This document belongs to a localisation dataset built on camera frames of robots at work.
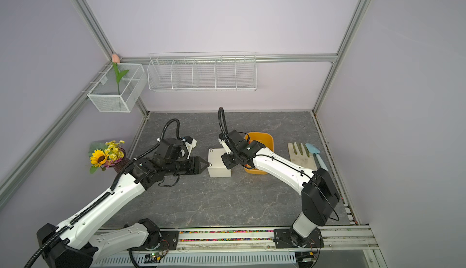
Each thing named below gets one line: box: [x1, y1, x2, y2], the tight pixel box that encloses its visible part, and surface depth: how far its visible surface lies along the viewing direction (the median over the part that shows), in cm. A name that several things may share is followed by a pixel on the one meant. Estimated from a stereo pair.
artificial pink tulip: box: [111, 53, 130, 96], surface depth 92 cm
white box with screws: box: [207, 147, 232, 178], surface depth 90 cm
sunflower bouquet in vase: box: [87, 140, 130, 175], surface depth 74 cm
